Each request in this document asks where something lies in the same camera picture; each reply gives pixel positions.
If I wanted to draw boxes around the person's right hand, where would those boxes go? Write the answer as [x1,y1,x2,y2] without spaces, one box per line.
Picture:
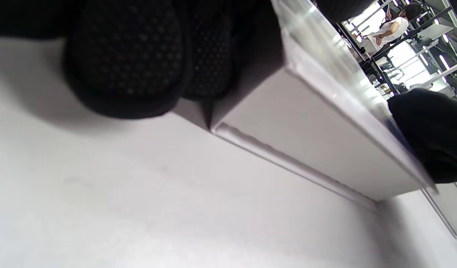
[387,89,457,185]

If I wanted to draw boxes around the person's left hand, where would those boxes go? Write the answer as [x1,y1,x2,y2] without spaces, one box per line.
[0,0,266,119]

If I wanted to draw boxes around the white book black letters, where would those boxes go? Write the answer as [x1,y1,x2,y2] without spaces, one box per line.
[422,182,457,238]

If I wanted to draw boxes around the white book building photo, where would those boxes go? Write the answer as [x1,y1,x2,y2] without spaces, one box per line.
[173,0,437,213]

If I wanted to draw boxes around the black metal frame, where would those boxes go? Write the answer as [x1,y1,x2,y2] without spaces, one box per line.
[336,0,457,101]

